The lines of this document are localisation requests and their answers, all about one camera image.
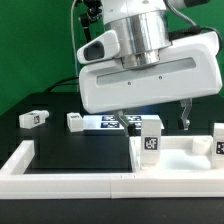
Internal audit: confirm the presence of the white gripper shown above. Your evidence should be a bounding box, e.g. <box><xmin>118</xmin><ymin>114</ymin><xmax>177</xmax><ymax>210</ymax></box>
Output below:
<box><xmin>79</xmin><ymin>32</ymin><xmax>222</xmax><ymax>137</ymax></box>

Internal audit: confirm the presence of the white square tabletop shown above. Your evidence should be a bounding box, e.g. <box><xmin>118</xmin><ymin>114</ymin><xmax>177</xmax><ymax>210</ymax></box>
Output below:
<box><xmin>129</xmin><ymin>135</ymin><xmax>224</xmax><ymax>172</ymax></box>

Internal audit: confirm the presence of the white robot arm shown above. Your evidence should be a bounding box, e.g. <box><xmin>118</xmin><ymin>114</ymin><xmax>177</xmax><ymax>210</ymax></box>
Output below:
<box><xmin>77</xmin><ymin>0</ymin><xmax>222</xmax><ymax>136</ymax></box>

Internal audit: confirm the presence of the white marker plate with tags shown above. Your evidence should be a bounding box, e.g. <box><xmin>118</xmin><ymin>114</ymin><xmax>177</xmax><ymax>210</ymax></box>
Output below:
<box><xmin>83</xmin><ymin>115</ymin><xmax>160</xmax><ymax>130</ymax></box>

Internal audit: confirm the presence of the black cable on table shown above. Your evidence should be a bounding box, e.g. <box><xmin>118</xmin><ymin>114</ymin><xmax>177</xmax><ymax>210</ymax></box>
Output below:
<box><xmin>43</xmin><ymin>75</ymin><xmax>81</xmax><ymax>94</ymax></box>

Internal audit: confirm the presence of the grey cable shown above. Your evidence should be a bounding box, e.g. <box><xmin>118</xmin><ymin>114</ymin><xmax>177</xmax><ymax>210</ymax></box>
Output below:
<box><xmin>70</xmin><ymin>0</ymin><xmax>81</xmax><ymax>92</ymax></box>

